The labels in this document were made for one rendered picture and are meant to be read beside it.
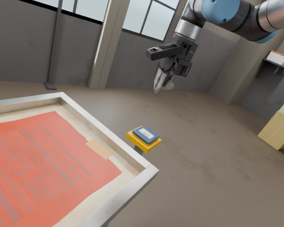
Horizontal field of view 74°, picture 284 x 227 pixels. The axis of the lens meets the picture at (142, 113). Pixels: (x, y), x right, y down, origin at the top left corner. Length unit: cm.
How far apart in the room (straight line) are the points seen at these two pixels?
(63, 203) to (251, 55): 591
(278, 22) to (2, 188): 76
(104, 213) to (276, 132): 461
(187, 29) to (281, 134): 443
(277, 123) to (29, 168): 470
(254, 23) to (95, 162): 62
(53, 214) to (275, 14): 69
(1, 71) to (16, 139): 244
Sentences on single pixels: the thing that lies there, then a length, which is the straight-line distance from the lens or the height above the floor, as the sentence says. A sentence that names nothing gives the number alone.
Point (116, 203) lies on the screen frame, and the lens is 57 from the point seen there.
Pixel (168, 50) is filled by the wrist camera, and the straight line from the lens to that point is 62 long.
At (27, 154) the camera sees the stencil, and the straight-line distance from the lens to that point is 69.
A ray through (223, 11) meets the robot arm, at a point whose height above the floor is 151.
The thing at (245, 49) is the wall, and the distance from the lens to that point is 622.
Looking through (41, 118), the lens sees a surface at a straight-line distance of 84.
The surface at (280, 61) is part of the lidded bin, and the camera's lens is 627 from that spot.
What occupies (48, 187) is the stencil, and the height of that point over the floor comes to 96.
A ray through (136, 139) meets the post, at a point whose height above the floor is 95.
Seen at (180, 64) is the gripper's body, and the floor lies 134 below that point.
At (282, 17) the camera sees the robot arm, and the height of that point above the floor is 154.
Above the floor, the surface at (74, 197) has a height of 96.
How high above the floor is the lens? 144
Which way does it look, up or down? 27 degrees down
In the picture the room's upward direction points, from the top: 23 degrees clockwise
